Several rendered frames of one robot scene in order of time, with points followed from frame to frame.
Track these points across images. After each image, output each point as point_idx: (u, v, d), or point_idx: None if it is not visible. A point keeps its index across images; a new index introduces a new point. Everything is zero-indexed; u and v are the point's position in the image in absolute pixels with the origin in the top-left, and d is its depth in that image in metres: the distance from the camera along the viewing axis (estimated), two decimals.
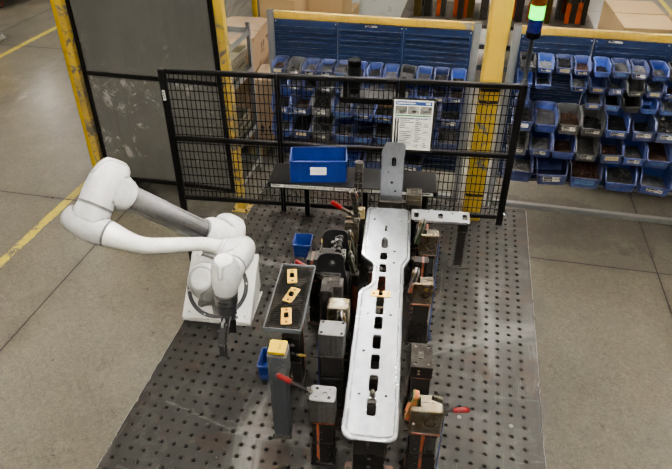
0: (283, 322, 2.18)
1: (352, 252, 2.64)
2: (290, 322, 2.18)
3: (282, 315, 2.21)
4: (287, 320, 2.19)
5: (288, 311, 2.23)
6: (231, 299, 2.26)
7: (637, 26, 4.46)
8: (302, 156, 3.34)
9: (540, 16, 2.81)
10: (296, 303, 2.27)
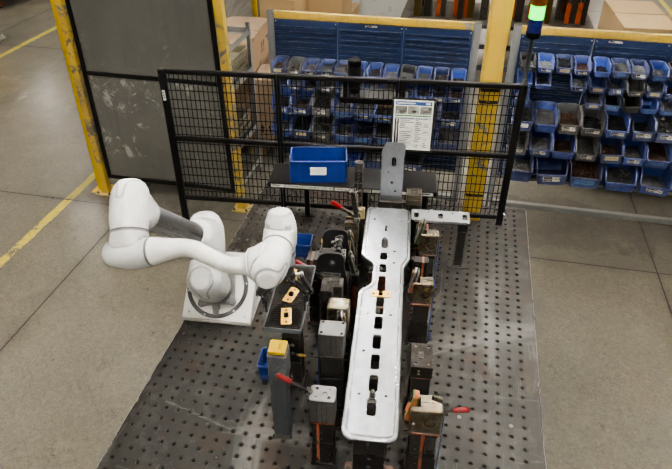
0: (283, 322, 2.18)
1: (352, 252, 2.64)
2: (290, 322, 2.18)
3: (282, 315, 2.21)
4: (287, 320, 2.19)
5: (288, 311, 2.23)
6: None
7: (637, 26, 4.46)
8: (302, 156, 3.34)
9: (540, 16, 2.81)
10: (296, 303, 2.27)
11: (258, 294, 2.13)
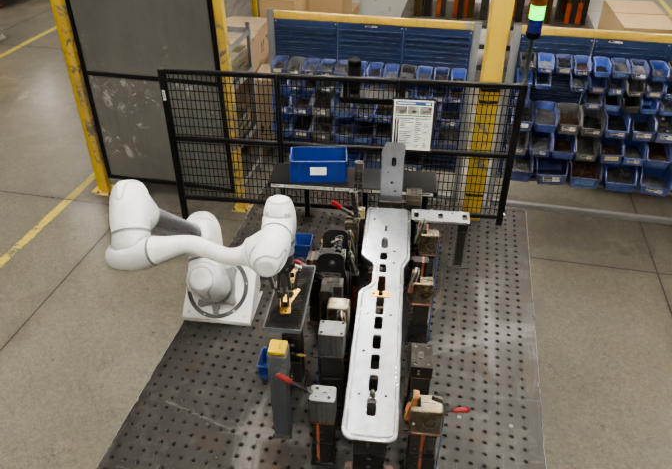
0: (282, 312, 2.15)
1: (352, 252, 2.64)
2: (289, 312, 2.15)
3: (281, 305, 2.18)
4: (286, 310, 2.16)
5: (287, 301, 2.20)
6: None
7: (637, 26, 4.46)
8: (302, 156, 3.34)
9: (540, 16, 2.81)
10: (296, 303, 2.27)
11: (273, 288, 2.12)
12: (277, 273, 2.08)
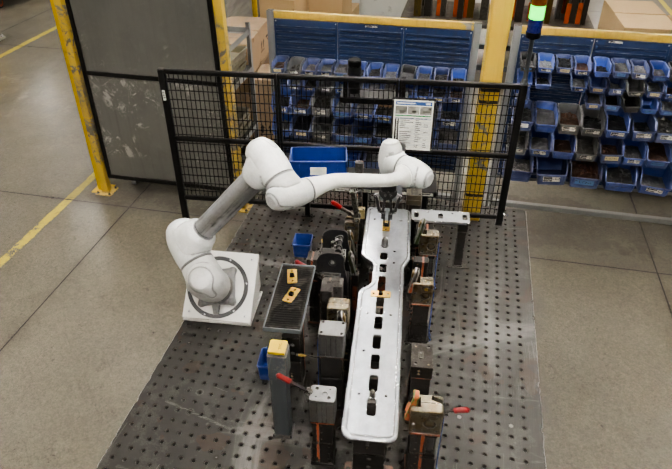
0: (383, 229, 2.89)
1: (352, 252, 2.64)
2: (389, 230, 2.89)
3: (383, 225, 2.92)
4: (386, 228, 2.90)
5: (388, 223, 2.94)
6: None
7: (637, 26, 4.46)
8: (302, 156, 3.34)
9: (540, 16, 2.81)
10: (296, 303, 2.27)
11: (379, 210, 2.86)
12: (383, 198, 2.82)
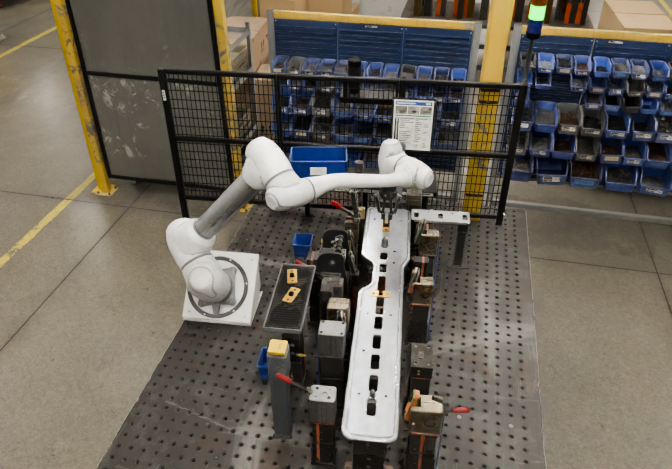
0: (383, 229, 2.89)
1: (352, 252, 2.64)
2: (389, 230, 2.89)
3: (383, 225, 2.92)
4: (386, 228, 2.90)
5: (388, 223, 2.94)
6: None
7: (637, 26, 4.46)
8: (302, 156, 3.34)
9: (540, 16, 2.81)
10: (296, 303, 2.27)
11: (379, 210, 2.86)
12: (383, 199, 2.82)
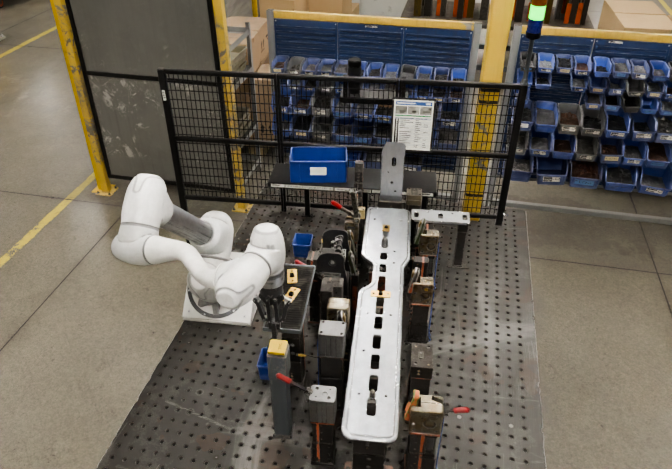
0: (383, 230, 2.90)
1: (352, 252, 2.64)
2: (389, 230, 2.89)
3: (383, 227, 2.93)
4: (387, 229, 2.90)
5: (387, 226, 2.95)
6: None
7: (637, 26, 4.46)
8: (302, 156, 3.34)
9: (540, 16, 2.81)
10: (296, 303, 2.27)
11: (263, 318, 2.00)
12: (265, 303, 1.96)
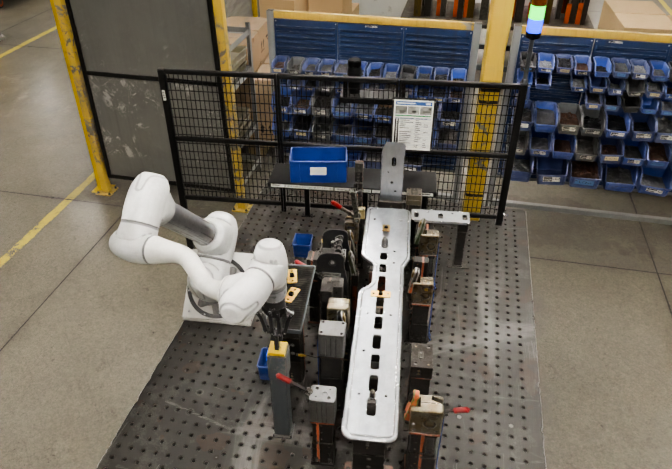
0: (383, 230, 2.90)
1: (352, 252, 2.64)
2: (389, 230, 2.89)
3: (383, 227, 2.93)
4: (387, 229, 2.90)
5: (387, 226, 2.95)
6: None
7: (637, 26, 4.46)
8: (302, 156, 3.34)
9: (540, 16, 2.81)
10: (296, 303, 2.27)
11: (266, 330, 2.04)
12: (268, 316, 2.00)
